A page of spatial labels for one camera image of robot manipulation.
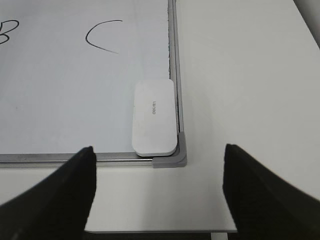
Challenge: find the white rectangular board eraser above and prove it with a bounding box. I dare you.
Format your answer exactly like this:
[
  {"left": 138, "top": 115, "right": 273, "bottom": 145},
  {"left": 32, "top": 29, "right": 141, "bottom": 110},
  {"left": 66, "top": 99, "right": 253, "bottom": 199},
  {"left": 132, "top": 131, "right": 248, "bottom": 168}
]
[{"left": 132, "top": 79, "right": 178, "bottom": 157}]

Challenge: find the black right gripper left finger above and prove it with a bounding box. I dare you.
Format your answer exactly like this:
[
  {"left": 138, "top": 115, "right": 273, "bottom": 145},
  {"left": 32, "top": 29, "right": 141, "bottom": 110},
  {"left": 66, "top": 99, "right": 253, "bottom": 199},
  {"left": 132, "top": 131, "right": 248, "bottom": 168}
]
[{"left": 0, "top": 146, "right": 97, "bottom": 240}]

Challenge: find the white framed whiteboard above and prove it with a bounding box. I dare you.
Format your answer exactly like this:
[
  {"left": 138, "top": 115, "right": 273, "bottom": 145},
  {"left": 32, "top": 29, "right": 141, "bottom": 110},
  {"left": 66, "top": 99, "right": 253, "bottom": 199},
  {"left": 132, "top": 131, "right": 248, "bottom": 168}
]
[{"left": 0, "top": 0, "right": 187, "bottom": 168}]

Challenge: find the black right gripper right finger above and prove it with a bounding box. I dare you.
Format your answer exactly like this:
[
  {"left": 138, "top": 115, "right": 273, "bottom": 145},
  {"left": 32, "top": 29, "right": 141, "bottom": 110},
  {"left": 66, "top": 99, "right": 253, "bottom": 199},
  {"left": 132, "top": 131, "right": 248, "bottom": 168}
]
[{"left": 222, "top": 144, "right": 320, "bottom": 240}]

